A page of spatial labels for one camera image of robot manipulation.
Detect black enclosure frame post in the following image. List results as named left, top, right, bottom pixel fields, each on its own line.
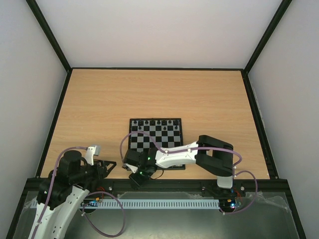
left=26, top=0, right=71, bottom=72
left=244, top=0, right=292, bottom=74

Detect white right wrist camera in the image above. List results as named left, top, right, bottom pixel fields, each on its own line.
left=123, top=163, right=138, bottom=174

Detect black aluminium rail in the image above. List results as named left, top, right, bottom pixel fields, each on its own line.
left=22, top=178, right=292, bottom=198

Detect black and white chessboard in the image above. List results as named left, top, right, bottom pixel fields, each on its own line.
left=128, top=117, right=186, bottom=170

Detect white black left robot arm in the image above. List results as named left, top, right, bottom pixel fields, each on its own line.
left=29, top=146, right=117, bottom=239

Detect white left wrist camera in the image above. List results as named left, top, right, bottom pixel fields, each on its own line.
left=84, top=144, right=101, bottom=165

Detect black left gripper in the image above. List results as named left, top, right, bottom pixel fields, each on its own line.
left=72, top=158, right=118, bottom=183

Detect white cable duct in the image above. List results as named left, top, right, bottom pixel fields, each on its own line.
left=85, top=199, right=220, bottom=210

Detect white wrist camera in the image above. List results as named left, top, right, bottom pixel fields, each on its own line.
left=84, top=144, right=101, bottom=165
left=123, top=163, right=138, bottom=174

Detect black enclosure frame post left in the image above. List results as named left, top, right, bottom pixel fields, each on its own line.
left=26, top=0, right=71, bottom=72

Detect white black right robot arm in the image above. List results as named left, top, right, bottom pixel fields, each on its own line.
left=123, top=135, right=241, bottom=195

